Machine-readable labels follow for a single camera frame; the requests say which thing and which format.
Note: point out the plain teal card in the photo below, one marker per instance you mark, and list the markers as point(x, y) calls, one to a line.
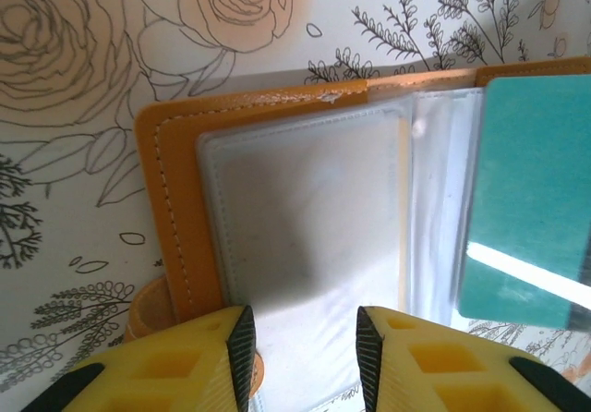
point(522, 176)

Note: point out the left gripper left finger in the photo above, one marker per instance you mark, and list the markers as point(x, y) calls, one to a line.
point(161, 375)

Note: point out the orange leather card holder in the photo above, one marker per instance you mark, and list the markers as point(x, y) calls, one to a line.
point(161, 176)

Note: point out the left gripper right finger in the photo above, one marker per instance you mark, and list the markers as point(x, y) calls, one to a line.
point(461, 379)

